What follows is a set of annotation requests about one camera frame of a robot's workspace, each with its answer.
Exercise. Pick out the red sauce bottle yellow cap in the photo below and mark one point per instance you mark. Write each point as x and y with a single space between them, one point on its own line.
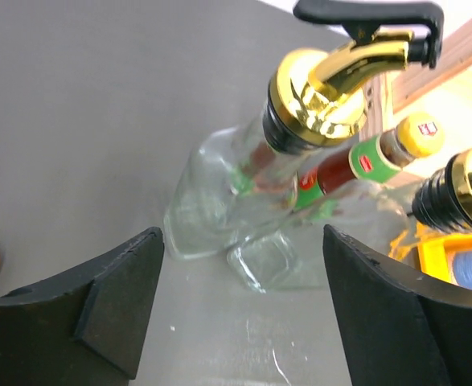
379 159

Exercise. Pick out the clear bottle red label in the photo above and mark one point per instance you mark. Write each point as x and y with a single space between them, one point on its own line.
391 221

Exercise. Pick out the clear bottle gold pourer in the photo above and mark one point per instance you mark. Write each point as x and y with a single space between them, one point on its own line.
243 178

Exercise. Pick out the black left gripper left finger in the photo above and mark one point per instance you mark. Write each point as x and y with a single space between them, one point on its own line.
86 325

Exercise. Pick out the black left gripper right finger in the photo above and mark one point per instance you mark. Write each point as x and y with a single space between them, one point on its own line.
398 326

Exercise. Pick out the yellow bin back left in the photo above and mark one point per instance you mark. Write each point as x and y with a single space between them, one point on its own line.
435 252

